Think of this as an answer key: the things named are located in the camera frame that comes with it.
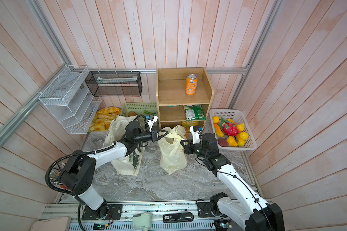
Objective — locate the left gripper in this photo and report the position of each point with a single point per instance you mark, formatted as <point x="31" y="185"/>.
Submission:
<point x="154" y="136"/>

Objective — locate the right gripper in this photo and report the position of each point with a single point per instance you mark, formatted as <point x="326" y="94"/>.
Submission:
<point x="188" y="147"/>

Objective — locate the yellow plastic grocery bag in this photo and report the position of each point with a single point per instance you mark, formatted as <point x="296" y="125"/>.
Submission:
<point x="172" y="152"/>

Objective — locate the cream canvas tote bag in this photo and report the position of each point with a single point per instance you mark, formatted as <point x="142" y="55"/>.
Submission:
<point x="127" y="164"/>

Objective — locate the red dragon fruit toy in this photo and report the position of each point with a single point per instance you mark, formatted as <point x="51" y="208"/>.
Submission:
<point x="228" y="127"/>

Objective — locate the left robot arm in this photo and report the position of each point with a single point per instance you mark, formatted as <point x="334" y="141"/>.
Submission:
<point x="77" y="173"/>

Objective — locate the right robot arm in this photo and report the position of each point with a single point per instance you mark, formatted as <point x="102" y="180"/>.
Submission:
<point x="251" y="212"/>

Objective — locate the yellow snack bag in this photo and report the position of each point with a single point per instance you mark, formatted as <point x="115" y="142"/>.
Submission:
<point x="188" y="124"/>

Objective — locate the green chili pepper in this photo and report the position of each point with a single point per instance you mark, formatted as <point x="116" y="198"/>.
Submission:
<point x="149" y="113"/>

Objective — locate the brown potato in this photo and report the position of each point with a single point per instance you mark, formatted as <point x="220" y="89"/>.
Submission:
<point x="132" y="114"/>

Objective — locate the green plastic basket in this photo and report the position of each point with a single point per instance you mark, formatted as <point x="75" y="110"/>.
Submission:
<point x="139" y="108"/>

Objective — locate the green snack bag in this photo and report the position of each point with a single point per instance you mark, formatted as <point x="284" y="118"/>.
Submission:
<point x="194" y="113"/>

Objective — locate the wooden shelf unit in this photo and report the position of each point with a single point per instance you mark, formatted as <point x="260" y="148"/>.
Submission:
<point x="171" y="96"/>

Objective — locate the pile of bread buns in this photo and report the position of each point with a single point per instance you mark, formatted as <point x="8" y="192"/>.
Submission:
<point x="103" y="118"/>

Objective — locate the yellow lemon toy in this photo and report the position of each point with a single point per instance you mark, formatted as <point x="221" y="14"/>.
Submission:
<point x="243" y="135"/>

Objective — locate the white fruit basket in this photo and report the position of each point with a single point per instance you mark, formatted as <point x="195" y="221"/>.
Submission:
<point x="232" y="142"/>

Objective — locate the orange soda can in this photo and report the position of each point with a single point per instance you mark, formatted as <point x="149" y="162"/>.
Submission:
<point x="191" y="84"/>

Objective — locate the black barcode scanner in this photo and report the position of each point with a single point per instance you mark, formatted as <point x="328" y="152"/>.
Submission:
<point x="178" y="217"/>

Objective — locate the white adapter box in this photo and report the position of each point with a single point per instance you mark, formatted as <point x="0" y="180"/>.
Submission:
<point x="142" y="221"/>

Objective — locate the black mesh wall basket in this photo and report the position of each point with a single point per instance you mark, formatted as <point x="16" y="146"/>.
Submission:
<point x="114" y="83"/>

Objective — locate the white wire rack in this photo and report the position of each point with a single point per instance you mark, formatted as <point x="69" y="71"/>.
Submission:
<point x="69" y="101"/>

